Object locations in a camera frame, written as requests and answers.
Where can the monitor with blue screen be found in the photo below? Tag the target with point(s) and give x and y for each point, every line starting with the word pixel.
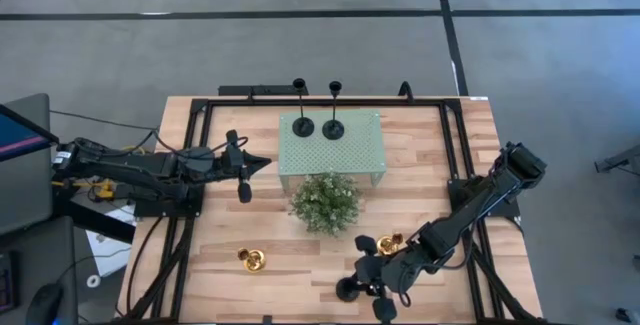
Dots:
pixel 15 137

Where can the grey tripod leg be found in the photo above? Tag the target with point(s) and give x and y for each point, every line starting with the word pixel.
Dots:
pixel 617 161

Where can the black metal table frame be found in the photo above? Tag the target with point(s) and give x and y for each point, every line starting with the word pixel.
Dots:
pixel 370 102

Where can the black computer mouse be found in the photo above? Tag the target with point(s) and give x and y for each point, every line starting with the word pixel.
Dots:
pixel 45 305

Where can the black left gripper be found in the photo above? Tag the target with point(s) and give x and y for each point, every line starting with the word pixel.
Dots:
pixel 235 165

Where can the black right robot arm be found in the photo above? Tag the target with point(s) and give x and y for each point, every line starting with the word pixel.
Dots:
pixel 480 205

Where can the black curved bracket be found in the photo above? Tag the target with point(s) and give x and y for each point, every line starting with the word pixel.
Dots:
pixel 406 90

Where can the white sticker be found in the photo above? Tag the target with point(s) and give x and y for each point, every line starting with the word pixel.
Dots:
pixel 479 98

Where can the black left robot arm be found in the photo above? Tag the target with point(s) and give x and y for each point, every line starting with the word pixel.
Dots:
pixel 140 165

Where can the short gold candle holder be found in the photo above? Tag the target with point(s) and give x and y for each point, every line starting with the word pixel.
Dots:
pixel 255 261
pixel 386 246

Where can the small black floor object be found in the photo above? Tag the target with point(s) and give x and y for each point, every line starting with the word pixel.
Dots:
pixel 625 315

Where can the light green perforated metal shelf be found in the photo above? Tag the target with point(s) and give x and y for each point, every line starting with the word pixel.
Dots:
pixel 340 157

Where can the white paper sheet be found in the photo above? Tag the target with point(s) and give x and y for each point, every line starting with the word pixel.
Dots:
pixel 107 257

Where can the green plant in black pot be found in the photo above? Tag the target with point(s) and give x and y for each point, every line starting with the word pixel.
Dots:
pixel 325 205

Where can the black keyboard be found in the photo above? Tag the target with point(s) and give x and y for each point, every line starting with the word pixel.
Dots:
pixel 6 285

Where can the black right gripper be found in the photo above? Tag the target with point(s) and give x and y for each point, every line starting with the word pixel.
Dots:
pixel 400 270

